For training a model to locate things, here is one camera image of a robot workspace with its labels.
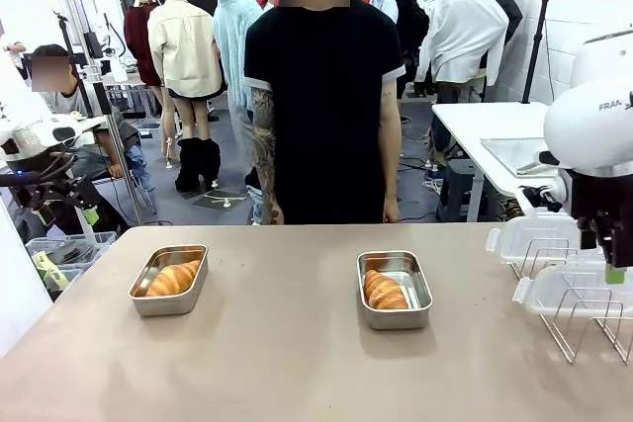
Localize person in black t-shirt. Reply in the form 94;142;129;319
243;0;405;225

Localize dark blue stool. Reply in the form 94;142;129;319
437;158;479;223

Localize person in grey hoodie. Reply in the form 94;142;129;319
73;118;154;196

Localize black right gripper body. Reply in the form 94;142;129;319
568;167;633;228

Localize yellow-green plastic piece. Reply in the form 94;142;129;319
31;251;69;291

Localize white cable coil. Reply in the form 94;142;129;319
420;168;446;195

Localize metal wire lid rack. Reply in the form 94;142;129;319
508;237;633;364

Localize golden croissant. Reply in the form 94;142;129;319
364;269;409;310
144;259;203;297

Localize person's tattooed right forearm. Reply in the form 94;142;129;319
250;137;287;225

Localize clear plastic storage bin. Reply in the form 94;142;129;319
24;231;119;268
44;266;84;300

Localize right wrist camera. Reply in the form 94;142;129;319
518;183;568;214

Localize black light stand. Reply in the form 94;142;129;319
521;0;554;105

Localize mannequin in white shirt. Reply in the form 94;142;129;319
414;0;510;146

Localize seated person in white shirt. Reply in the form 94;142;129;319
32;44;100;120

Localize mannequin in maroon dress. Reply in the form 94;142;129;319
123;0;164;156

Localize white side table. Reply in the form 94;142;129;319
430;101;560;223

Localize white side panel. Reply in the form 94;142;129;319
0;202;53;359

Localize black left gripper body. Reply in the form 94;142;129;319
27;175;83;206

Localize aluminium frame post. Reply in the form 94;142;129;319
51;0;143;225

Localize mannequin in dark coat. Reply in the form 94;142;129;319
475;0;524;72

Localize black tripod stand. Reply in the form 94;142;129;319
52;10;113;117

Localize person's left forearm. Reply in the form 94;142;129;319
379;137;403;202

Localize rectangular stainless steel container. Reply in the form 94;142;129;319
127;243;210;318
356;250;434;331

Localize mannequin in cream jacket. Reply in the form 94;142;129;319
146;0;224;166

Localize mannequin in light blue sweater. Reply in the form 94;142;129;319
212;0;266;181

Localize black boots on stand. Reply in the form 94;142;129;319
175;137;223;194

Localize mannequin in black jacket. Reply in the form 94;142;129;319
380;0;430;97

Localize mannequin floor stand base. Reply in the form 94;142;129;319
191;189;248;211

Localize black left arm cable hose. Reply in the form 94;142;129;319
0;152;80;189

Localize clear plastic snap lid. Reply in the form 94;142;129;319
511;256;633;317
485;216;607;279

